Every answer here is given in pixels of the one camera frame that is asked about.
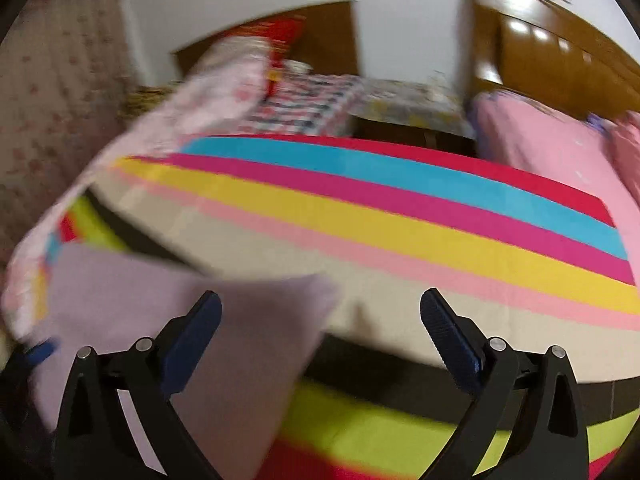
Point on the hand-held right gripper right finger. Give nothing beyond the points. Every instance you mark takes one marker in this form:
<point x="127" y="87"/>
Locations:
<point x="452" y="340"/>

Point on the pink blanket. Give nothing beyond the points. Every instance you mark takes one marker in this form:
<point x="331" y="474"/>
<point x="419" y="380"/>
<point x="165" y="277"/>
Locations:
<point x="545" y="145"/>

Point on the wicker basket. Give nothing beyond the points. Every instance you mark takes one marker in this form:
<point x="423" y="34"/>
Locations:
<point x="145" y="99"/>

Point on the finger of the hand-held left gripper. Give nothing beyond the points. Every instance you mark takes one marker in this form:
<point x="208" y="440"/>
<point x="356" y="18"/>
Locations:
<point x="40" y="352"/>

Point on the rainbow striped bedsheet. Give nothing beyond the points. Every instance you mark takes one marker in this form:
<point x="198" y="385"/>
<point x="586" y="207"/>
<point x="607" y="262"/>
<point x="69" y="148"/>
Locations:
<point x="400" y="240"/>

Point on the checkered cloth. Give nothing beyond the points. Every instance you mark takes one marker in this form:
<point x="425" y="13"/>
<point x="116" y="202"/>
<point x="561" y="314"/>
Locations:
<point x="310" y="102"/>

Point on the wooden headboard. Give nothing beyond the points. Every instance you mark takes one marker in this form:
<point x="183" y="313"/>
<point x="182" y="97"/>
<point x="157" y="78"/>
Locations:
<point x="330" y="35"/>

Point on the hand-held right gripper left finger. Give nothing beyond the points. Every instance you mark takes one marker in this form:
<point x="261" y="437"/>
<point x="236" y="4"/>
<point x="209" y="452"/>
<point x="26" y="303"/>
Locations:
<point x="192" y="340"/>

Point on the red pillow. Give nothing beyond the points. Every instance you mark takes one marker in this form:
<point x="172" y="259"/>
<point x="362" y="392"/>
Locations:
<point x="280" y="35"/>

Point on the lilac pants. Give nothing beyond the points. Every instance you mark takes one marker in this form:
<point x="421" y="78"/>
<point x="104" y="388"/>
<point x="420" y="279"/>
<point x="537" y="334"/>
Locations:
<point x="225" y="340"/>

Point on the nightstand with floral cloth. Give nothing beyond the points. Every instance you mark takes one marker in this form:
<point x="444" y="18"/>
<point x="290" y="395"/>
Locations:
<point x="410" y="110"/>

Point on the pink floral quilt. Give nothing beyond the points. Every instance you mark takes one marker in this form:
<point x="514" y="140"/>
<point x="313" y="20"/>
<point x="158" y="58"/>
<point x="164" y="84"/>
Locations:
<point x="165" y="125"/>

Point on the floral curtain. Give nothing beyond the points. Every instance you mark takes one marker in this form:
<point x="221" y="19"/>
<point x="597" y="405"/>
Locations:
<point x="55" y="85"/>

